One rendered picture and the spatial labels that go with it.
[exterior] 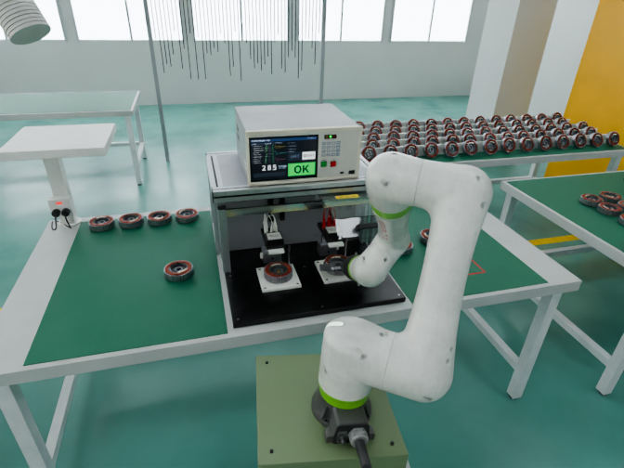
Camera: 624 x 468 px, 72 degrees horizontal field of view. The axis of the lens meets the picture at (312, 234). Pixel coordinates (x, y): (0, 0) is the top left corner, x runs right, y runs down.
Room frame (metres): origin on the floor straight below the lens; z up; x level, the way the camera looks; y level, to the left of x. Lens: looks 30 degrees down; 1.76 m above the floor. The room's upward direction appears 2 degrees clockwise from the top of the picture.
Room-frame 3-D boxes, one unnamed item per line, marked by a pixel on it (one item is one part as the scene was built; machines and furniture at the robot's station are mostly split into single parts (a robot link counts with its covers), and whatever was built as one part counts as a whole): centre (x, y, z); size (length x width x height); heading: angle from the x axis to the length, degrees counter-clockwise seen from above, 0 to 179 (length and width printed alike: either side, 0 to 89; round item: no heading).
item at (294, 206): (1.50, 0.04, 1.03); 0.62 x 0.01 x 0.03; 106
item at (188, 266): (1.41, 0.53, 0.77); 0.11 x 0.11 x 0.04
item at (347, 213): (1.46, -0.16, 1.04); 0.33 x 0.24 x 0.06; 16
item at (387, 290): (1.42, 0.01, 0.76); 0.64 x 0.47 x 0.02; 106
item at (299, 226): (1.65, 0.08, 0.92); 0.66 x 0.01 x 0.30; 106
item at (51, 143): (1.71, 1.04, 0.98); 0.37 x 0.35 x 0.46; 106
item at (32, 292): (1.64, 0.08, 0.72); 2.20 x 1.01 x 0.05; 106
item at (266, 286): (1.37, 0.13, 0.78); 0.15 x 0.15 x 0.01; 16
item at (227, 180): (1.71, 0.10, 1.09); 0.68 x 0.44 x 0.05; 106
